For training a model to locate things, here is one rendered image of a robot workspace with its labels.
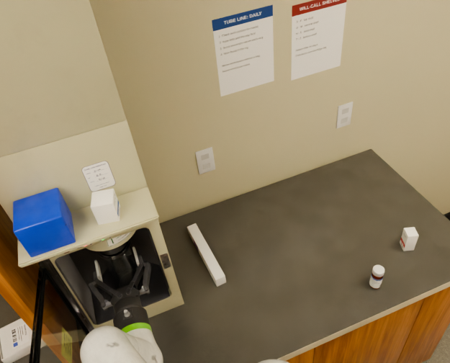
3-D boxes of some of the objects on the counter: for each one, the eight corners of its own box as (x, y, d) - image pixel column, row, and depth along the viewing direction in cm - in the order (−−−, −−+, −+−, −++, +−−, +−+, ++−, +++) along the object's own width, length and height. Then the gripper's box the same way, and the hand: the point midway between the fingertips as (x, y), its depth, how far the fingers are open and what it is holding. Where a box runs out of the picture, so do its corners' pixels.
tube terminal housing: (82, 281, 155) (-22, 106, 102) (165, 251, 161) (108, 70, 109) (91, 341, 137) (-28, 166, 85) (184, 303, 144) (127, 119, 91)
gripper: (168, 292, 114) (149, 235, 130) (82, 325, 110) (73, 262, 125) (173, 306, 119) (154, 250, 135) (91, 338, 115) (82, 276, 130)
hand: (117, 260), depth 129 cm, fingers open, 11 cm apart
